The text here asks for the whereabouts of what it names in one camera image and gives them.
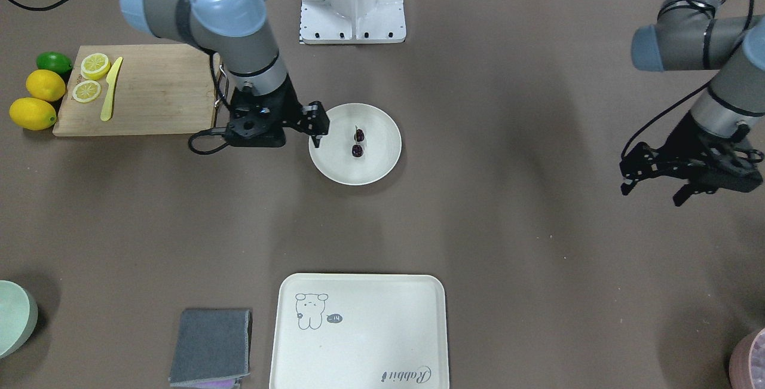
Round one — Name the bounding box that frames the yellow plastic knife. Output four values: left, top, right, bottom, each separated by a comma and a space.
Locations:
99, 56, 124, 122

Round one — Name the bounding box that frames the yellow lemon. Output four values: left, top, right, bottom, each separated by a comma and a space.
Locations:
9, 97, 57, 131
25, 69, 66, 102

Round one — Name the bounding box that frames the bamboo cutting board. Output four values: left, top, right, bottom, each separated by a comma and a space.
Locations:
53, 44, 216, 137

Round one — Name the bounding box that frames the beige plate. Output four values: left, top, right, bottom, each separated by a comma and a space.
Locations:
308, 103, 403, 186

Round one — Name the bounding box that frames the grey folded cloth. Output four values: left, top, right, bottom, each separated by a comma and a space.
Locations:
169, 308, 251, 388

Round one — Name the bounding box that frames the green lime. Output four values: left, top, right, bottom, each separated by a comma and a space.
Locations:
35, 51, 73, 75

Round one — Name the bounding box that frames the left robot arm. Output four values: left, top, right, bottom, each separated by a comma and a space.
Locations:
619, 0, 764, 206

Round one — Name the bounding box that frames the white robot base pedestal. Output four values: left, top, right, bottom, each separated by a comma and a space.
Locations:
299, 0, 407, 44

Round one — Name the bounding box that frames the mint green bowl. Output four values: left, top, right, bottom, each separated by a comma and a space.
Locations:
1, 280, 38, 359

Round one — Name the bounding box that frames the pink bowl with ice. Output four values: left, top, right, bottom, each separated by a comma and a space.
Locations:
729, 329, 764, 388

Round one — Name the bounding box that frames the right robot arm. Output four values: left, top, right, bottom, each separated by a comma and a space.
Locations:
120, 0, 330, 149

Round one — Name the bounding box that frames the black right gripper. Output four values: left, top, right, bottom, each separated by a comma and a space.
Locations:
224, 78, 330, 149

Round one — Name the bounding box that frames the cream rabbit tray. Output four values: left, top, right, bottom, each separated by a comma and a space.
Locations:
270, 274, 450, 388

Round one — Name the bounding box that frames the lemon slice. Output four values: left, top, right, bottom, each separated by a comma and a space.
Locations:
80, 53, 112, 81
71, 79, 103, 103

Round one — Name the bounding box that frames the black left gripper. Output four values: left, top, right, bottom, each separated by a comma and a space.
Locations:
619, 113, 763, 207

